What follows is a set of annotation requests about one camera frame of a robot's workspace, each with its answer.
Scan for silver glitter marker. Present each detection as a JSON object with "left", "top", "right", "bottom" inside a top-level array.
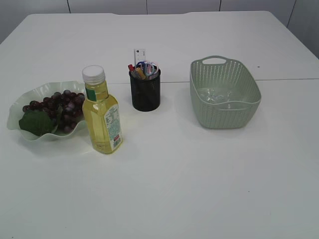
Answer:
[{"left": 131, "top": 70, "right": 140, "bottom": 79}]

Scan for pink safety scissors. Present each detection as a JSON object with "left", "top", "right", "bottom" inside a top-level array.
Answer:
[{"left": 148, "top": 61, "right": 159, "bottom": 75}]

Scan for gold marker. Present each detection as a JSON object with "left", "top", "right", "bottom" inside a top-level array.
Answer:
[{"left": 135, "top": 67, "right": 146, "bottom": 80}]

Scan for red marker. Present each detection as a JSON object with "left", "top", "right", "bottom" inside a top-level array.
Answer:
[{"left": 128, "top": 64, "right": 135, "bottom": 74}]

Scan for yellow tea bottle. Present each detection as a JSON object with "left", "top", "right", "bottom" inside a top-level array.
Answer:
[{"left": 82, "top": 65, "right": 123, "bottom": 154}]

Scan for clear plastic sheet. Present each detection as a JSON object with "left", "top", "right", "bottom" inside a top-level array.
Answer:
[{"left": 197, "top": 88, "right": 246, "bottom": 109}]

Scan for clear plastic ruler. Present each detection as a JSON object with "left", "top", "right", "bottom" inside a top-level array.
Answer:
[{"left": 134, "top": 49, "right": 146, "bottom": 65}]

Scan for purple artificial grape bunch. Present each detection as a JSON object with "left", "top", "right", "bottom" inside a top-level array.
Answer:
[{"left": 18, "top": 90, "right": 85, "bottom": 136}]

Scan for black mesh pen cup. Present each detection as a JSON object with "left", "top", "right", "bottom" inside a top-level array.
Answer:
[{"left": 129, "top": 70, "right": 161, "bottom": 112}]

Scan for green woven plastic basket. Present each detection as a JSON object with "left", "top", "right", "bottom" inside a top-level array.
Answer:
[{"left": 190, "top": 56, "right": 261, "bottom": 129}]

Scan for pale green wavy plate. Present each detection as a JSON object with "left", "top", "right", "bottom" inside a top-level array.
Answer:
[{"left": 7, "top": 81, "right": 86, "bottom": 141}]

